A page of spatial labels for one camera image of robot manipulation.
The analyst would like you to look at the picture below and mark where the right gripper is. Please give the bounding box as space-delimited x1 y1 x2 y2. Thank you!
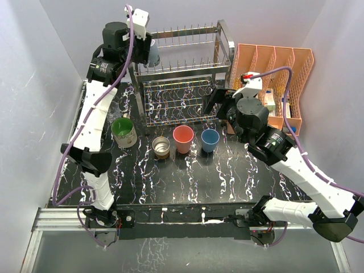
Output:
202 86 256 144

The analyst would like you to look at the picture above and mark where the grey-blue handled mug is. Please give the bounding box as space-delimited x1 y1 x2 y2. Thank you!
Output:
143 39 160 68

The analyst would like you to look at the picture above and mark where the light blue plastic cup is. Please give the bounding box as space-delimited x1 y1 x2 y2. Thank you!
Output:
201 129 220 153

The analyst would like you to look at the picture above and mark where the pink plastic cup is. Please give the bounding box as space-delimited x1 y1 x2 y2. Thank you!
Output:
173 125 195 154

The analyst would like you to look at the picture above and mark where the clear plastic cup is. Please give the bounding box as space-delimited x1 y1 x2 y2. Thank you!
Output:
107 103 122 122

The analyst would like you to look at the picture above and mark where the cream and brown steel cup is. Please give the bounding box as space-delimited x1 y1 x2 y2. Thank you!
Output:
152 136 170 159

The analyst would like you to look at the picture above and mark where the cream floral mug green inside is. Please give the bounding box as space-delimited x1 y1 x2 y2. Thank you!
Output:
111 113 138 148

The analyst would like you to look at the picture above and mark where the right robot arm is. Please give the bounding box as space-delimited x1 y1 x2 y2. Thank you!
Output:
202 86 363 242

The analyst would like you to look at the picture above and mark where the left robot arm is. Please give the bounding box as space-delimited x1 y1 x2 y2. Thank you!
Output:
61 22 152 227

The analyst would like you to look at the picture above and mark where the steel two-tier dish rack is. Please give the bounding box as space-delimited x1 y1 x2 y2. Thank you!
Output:
129 19 235 135

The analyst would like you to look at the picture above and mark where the yellow striped packet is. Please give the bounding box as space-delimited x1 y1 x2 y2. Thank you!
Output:
233 77 242 90

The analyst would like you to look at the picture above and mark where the white red medicine box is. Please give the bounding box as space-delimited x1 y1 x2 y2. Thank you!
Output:
264 88 276 112

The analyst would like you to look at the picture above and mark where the orange plastic file organizer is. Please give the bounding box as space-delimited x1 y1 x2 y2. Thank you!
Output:
229 43 314 136

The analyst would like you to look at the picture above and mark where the white blue medicine box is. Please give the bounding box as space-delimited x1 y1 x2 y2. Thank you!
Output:
282 98 291 118

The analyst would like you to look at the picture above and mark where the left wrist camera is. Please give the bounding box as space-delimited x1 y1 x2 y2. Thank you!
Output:
131 8 150 40

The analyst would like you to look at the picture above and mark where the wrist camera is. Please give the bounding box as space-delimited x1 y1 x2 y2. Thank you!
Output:
232 72 263 98
131 8 150 40

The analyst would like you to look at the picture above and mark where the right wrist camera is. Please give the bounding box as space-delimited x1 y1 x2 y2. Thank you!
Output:
232 72 263 98

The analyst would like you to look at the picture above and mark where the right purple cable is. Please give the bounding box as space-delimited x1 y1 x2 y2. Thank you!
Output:
241 67 364 250

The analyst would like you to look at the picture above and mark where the purple cable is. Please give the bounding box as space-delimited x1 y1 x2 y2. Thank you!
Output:
241 67 364 250
52 4 134 251

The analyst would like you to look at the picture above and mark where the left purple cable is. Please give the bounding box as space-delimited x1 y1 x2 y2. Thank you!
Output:
52 4 134 251

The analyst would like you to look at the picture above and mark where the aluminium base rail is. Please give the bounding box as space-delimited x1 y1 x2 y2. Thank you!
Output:
21 204 351 272

